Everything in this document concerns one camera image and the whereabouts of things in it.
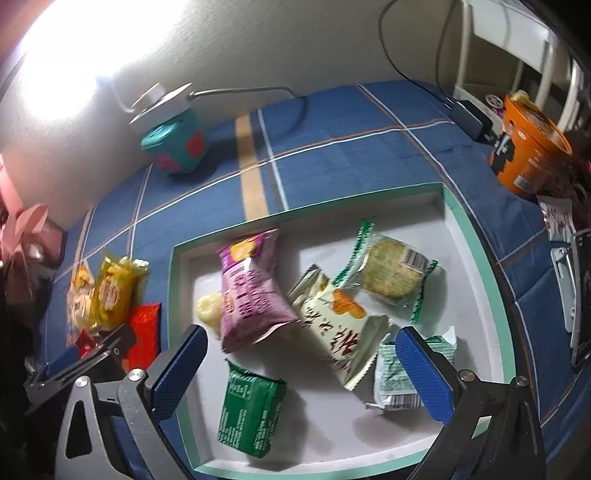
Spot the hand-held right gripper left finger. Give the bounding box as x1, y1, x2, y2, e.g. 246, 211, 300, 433
55, 323, 209, 480

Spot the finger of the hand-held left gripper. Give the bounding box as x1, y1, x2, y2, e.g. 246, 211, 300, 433
22, 323, 138, 416

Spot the black cable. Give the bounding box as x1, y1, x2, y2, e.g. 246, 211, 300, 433
379, 0, 455, 109

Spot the purple snack packet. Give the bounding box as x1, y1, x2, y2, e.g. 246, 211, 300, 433
217, 229, 301, 354

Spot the white rack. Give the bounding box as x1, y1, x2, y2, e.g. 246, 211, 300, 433
455, 0, 587, 134

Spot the white tray with teal rim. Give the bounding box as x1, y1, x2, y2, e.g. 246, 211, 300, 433
168, 182, 517, 480

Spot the white orange-print snack packet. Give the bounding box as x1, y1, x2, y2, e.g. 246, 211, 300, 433
287, 264, 393, 392

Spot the orange instant noodle cup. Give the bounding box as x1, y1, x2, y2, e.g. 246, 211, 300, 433
488, 90, 574, 200

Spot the white red-print paper packet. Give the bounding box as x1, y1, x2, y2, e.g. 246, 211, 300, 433
537, 195, 575, 243

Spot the yellow bread packet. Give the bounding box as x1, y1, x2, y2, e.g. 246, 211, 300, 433
89, 251, 149, 330

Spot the grey metal object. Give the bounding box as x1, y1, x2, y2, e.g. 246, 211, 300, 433
549, 228, 591, 367

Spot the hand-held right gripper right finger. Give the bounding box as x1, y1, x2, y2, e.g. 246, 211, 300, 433
394, 325, 548, 480

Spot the pale round candy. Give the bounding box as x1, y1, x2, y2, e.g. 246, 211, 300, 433
196, 292, 225, 330

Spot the orange snack packet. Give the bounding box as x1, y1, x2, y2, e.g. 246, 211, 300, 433
66, 261, 97, 335

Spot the blue plaid bedsheet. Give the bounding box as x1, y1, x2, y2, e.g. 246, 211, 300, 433
23, 78, 591, 480

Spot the clear green-edged cookie packet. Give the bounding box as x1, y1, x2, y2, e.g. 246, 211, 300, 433
332, 219, 439, 325

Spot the grey lamp cable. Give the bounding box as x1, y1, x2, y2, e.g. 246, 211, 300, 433
189, 86, 309, 134

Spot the red gold-print snack packet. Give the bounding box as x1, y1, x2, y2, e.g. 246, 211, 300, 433
124, 302, 162, 370

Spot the dark green snack packet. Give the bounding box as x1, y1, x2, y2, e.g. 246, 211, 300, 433
217, 359, 287, 459

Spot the light green snack packet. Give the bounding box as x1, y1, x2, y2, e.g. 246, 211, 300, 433
367, 325, 458, 411

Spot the black power adapter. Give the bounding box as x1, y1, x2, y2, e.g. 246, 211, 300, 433
450, 99, 495, 141

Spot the teal tin box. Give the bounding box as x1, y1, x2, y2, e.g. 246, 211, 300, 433
141, 108, 212, 175

